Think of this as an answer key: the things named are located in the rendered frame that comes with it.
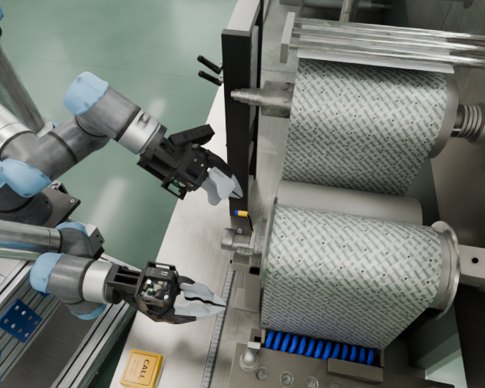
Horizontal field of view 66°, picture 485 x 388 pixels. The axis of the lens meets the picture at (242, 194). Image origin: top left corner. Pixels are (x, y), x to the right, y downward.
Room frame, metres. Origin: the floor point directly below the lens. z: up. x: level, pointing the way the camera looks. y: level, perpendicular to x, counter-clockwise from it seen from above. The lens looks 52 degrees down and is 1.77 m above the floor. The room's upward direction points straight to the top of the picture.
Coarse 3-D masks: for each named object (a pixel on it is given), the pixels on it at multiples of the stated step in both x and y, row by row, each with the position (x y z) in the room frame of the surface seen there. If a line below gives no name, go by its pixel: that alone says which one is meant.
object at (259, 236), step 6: (258, 222) 0.32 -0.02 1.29; (264, 222) 0.32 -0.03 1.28; (258, 228) 0.31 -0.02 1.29; (264, 228) 0.31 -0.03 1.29; (258, 234) 0.30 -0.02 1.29; (264, 234) 0.30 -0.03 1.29; (258, 240) 0.29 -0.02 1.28; (258, 246) 0.28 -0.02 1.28; (258, 252) 0.28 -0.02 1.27; (252, 258) 0.27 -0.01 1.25; (258, 258) 0.27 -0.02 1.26
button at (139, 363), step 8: (136, 352) 0.22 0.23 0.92; (144, 352) 0.22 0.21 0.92; (128, 360) 0.21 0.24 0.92; (136, 360) 0.21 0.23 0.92; (144, 360) 0.21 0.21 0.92; (152, 360) 0.21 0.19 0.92; (160, 360) 0.21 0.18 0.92; (128, 368) 0.19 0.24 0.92; (136, 368) 0.19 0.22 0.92; (144, 368) 0.19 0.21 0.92; (152, 368) 0.19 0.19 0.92; (128, 376) 0.18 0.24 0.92; (136, 376) 0.18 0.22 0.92; (144, 376) 0.18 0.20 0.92; (152, 376) 0.18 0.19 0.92; (128, 384) 0.16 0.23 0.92; (136, 384) 0.16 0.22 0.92; (144, 384) 0.16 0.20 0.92; (152, 384) 0.16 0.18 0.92
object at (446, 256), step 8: (272, 208) 0.34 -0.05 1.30; (440, 232) 0.30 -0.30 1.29; (264, 240) 0.28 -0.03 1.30; (440, 240) 0.28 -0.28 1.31; (264, 248) 0.27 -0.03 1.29; (448, 248) 0.26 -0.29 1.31; (264, 256) 0.26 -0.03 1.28; (448, 256) 0.25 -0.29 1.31; (448, 264) 0.24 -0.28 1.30; (448, 272) 0.23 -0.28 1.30; (440, 280) 0.22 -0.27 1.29; (448, 280) 0.22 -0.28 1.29; (440, 288) 0.21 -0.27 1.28; (440, 296) 0.21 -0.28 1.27; (432, 304) 0.20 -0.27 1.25
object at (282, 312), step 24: (264, 312) 0.24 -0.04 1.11; (288, 312) 0.23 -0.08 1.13; (312, 312) 0.23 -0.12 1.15; (336, 312) 0.22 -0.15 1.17; (360, 312) 0.21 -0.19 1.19; (384, 312) 0.21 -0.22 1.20; (312, 336) 0.22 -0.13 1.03; (336, 336) 0.22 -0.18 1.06; (360, 336) 0.21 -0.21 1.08; (384, 336) 0.20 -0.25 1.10
